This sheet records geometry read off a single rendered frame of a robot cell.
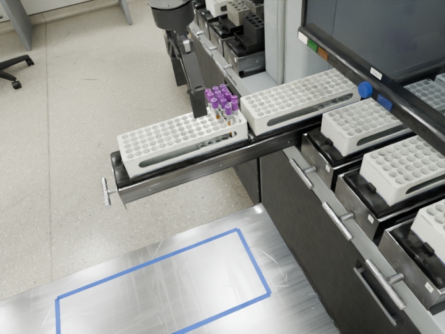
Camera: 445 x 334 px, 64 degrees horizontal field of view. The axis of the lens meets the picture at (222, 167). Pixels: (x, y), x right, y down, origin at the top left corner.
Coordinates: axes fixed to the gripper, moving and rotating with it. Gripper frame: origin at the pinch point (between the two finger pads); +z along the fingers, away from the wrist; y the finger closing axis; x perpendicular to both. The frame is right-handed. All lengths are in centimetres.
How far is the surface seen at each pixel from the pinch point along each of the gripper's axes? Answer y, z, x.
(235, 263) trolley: 35.3, 12.4, -4.6
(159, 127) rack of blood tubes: -2.8, 8.1, -8.4
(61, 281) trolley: 26.1, 12.3, -34.6
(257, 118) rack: 5.1, 8.3, 13.6
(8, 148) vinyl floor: -143, 95, -98
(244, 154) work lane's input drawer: 7.0, 16.0, 8.7
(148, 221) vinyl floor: -48, 95, -25
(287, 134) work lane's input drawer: 7.0, 14.4, 20.5
